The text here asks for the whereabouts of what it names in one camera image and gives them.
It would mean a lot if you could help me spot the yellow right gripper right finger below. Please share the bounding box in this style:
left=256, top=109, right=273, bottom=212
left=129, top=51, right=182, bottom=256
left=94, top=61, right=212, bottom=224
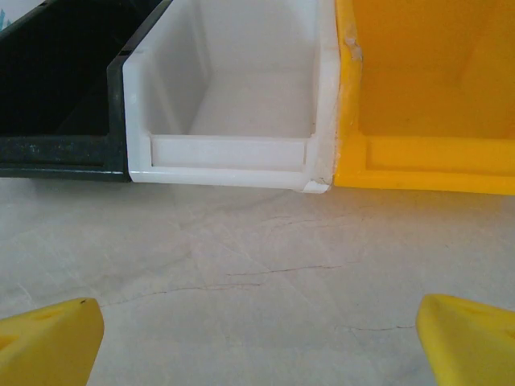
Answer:
left=415, top=293, right=515, bottom=386

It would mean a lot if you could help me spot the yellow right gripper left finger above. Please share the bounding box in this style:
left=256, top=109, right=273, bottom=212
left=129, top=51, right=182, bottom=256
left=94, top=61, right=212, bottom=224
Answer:
left=0, top=297, right=105, bottom=386

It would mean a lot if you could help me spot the black plastic storage bin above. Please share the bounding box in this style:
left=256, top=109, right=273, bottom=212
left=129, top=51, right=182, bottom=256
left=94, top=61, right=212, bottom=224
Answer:
left=0, top=0, right=175, bottom=183

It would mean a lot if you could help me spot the yellow plastic storage bin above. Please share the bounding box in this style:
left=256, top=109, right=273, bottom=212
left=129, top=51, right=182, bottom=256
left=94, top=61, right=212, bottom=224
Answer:
left=332, top=0, right=515, bottom=196

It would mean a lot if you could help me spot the white plastic storage bin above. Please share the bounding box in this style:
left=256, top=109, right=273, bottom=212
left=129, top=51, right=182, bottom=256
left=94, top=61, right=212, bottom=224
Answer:
left=122, top=0, right=343, bottom=195

